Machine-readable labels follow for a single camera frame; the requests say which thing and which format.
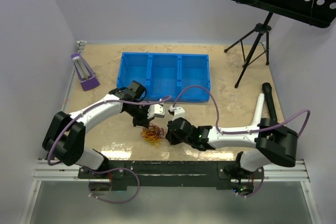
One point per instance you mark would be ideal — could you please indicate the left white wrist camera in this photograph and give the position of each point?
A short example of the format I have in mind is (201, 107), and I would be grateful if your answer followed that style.
(156, 111)

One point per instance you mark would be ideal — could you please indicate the blue three-compartment bin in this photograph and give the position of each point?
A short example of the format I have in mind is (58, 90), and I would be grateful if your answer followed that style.
(167, 74)

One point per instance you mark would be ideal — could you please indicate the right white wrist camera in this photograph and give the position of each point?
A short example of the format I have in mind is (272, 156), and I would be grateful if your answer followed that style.
(176, 112)

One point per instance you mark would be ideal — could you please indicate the black microphone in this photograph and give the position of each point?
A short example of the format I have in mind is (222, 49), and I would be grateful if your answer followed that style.
(267, 90)

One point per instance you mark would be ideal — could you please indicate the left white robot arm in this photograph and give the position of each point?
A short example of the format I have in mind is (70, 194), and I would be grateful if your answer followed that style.
(65, 138)

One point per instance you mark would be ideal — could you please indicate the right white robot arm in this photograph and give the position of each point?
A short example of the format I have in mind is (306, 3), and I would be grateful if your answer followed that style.
(270, 143)

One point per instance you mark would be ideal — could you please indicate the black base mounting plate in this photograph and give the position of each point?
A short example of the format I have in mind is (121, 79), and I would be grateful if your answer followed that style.
(215, 174)

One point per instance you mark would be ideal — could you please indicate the purple metronome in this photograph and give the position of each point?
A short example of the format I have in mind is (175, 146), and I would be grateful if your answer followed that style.
(87, 77)

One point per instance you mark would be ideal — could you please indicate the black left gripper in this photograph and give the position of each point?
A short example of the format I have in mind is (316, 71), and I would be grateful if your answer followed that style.
(144, 121)

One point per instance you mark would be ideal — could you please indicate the white plastic tube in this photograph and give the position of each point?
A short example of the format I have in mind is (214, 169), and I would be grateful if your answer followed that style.
(258, 109)

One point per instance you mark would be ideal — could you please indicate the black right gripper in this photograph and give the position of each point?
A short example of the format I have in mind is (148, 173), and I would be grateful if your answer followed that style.
(172, 140)

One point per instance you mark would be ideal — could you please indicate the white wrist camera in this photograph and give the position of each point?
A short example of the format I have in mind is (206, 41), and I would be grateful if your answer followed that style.
(176, 112)
(156, 111)

